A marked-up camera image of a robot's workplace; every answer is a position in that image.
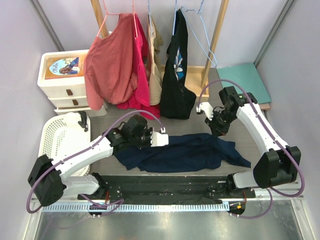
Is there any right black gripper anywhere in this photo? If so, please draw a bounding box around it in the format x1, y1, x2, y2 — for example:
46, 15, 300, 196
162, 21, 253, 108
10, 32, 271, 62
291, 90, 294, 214
205, 109, 238, 138

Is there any navy blue t shirt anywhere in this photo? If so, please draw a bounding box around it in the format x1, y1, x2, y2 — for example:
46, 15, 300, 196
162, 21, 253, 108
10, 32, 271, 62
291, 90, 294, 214
115, 133, 251, 173

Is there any blue wire hanger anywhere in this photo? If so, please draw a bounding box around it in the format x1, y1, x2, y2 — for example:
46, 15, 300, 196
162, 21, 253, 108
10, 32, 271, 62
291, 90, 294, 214
180, 0, 218, 68

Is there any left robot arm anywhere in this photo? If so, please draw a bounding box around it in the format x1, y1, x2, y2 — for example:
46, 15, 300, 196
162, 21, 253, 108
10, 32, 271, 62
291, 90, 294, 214
27, 115, 160, 207

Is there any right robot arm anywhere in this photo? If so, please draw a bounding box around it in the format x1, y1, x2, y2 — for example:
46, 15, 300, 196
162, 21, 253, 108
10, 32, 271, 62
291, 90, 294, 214
196, 86, 301, 198

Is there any magenta pink hanging shirt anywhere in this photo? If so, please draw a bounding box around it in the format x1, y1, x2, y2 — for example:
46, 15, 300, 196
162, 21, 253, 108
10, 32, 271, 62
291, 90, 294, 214
116, 15, 160, 118

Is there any black printed hanging shirt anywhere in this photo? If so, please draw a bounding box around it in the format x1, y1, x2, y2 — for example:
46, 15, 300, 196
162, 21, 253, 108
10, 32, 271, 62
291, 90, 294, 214
159, 9, 197, 120

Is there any salmon red hanging shirt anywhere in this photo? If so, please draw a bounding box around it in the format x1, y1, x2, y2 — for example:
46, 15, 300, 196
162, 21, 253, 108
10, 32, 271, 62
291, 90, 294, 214
84, 13, 138, 111

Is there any beige hanging shirt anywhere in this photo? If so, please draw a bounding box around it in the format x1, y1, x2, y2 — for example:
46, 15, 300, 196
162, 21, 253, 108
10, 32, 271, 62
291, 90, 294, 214
146, 15, 164, 106

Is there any tan board under teal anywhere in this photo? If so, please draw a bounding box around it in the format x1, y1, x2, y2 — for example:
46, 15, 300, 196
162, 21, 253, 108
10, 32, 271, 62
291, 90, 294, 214
259, 103, 271, 111

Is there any wooden clothes rack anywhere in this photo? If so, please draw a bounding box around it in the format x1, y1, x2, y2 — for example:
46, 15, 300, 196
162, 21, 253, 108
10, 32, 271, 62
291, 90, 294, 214
91, 0, 229, 99

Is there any white cloth in basket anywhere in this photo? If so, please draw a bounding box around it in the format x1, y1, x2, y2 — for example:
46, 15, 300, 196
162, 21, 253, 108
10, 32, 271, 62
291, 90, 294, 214
63, 111, 89, 132

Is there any white drawer cabinet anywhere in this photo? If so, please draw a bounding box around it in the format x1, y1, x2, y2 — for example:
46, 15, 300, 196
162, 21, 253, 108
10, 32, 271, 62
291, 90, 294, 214
37, 49, 107, 117

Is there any illustrated book on cabinet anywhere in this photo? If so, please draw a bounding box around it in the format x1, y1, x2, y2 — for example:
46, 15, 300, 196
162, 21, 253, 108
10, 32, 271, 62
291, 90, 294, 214
44, 56, 84, 80

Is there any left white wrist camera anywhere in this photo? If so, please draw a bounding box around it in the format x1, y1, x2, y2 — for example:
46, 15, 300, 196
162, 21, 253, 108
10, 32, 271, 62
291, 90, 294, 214
150, 127, 169, 147

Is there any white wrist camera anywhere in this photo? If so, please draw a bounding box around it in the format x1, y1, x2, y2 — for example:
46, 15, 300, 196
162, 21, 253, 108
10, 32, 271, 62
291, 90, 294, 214
150, 127, 169, 147
196, 102, 214, 121

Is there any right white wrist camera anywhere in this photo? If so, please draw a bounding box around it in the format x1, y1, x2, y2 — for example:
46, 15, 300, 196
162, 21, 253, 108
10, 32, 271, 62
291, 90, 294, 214
196, 102, 214, 121

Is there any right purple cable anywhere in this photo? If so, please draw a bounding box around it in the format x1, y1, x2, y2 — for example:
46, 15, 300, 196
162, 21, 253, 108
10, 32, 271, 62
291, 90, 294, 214
198, 79, 306, 220

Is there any purple cable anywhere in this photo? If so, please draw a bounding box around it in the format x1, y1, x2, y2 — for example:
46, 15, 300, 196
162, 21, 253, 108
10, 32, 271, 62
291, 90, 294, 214
198, 79, 306, 220
26, 109, 166, 219

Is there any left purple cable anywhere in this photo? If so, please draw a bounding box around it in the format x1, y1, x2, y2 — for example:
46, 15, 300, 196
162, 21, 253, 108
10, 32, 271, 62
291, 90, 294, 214
26, 109, 166, 219

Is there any white slotted cable duct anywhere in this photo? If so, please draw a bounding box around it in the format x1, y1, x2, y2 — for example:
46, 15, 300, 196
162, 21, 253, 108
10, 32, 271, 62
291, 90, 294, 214
43, 201, 230, 213

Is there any pink wire hanger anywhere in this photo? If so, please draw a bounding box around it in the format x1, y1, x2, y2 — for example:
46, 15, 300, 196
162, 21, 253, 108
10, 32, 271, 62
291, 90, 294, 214
96, 0, 120, 39

